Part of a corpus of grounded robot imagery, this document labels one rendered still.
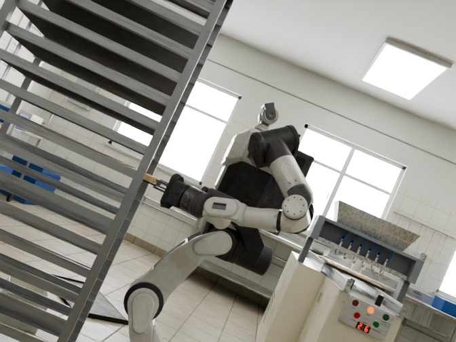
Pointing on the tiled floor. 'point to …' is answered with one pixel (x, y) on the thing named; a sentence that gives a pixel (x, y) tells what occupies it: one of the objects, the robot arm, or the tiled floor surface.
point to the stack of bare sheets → (97, 312)
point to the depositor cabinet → (291, 301)
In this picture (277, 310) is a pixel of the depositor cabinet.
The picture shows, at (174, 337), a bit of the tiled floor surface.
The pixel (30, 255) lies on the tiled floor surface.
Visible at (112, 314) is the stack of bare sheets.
